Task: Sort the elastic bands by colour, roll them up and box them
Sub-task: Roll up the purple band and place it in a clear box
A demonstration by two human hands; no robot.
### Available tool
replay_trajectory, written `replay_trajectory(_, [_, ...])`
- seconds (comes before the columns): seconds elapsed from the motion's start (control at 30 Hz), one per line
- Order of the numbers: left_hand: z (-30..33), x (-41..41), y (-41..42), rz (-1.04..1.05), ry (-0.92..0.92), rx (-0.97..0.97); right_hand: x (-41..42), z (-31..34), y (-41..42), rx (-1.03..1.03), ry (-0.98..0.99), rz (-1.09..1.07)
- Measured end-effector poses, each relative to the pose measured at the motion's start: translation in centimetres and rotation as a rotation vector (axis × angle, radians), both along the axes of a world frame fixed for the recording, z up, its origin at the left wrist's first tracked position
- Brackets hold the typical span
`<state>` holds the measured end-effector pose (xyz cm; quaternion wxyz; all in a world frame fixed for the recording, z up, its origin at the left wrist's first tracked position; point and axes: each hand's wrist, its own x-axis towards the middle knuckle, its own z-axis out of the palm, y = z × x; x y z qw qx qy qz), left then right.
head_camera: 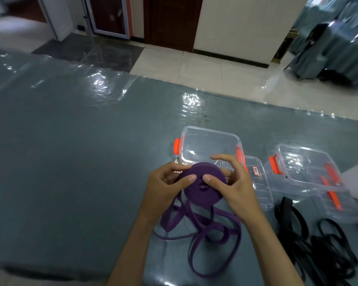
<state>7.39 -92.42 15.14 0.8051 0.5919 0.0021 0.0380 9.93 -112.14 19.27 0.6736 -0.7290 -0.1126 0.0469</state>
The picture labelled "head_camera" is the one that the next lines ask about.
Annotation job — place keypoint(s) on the clear plastic storage box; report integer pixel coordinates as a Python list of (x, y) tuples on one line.
[(208, 142), (301, 175)]

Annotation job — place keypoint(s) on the narrow black resistance band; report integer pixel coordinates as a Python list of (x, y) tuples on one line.
[(331, 250)]

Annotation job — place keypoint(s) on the white framed glass door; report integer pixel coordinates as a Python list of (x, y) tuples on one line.
[(109, 14)]

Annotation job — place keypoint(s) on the clear lid orange handle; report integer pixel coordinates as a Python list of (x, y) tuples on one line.
[(262, 190), (346, 211)]

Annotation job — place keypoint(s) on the teal felt table cover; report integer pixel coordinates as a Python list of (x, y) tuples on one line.
[(77, 145)]

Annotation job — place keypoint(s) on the dark brown wooden door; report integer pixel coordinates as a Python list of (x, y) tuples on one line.
[(173, 23)]

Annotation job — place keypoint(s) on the narrow white door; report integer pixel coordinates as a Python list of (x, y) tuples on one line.
[(58, 14)]

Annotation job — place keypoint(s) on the purple resistance band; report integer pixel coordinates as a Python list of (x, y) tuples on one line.
[(214, 226)]

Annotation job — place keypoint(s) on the person's right hand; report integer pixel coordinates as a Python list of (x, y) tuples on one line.
[(244, 196)]

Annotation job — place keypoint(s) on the person's left hand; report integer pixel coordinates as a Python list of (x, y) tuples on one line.
[(159, 196)]

